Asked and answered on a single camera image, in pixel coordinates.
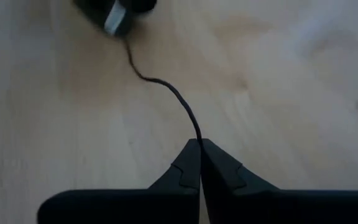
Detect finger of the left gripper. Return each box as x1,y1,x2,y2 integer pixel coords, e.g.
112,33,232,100
200,139,358,224
37,139,201,224

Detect long thin black cord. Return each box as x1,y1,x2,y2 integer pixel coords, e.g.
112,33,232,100
122,37,203,147

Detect black cord spool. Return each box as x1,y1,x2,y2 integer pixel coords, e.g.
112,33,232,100
72,0,158,39

